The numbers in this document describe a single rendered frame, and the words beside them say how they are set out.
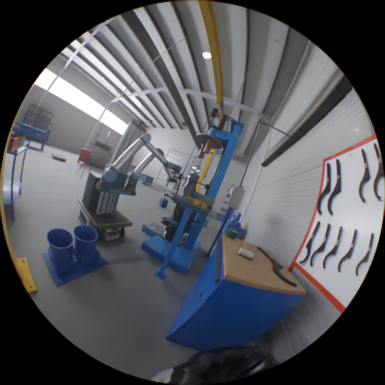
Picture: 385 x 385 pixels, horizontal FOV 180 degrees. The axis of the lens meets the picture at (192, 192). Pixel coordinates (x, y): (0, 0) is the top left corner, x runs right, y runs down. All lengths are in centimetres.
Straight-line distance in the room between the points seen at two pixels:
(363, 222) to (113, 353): 213
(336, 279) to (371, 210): 65
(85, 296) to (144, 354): 69
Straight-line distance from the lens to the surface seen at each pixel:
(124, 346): 123
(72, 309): 134
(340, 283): 143
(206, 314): 78
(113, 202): 207
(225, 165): 224
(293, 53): 603
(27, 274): 157
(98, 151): 932
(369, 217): 145
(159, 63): 635
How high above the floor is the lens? 122
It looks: 2 degrees down
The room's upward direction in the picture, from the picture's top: 23 degrees clockwise
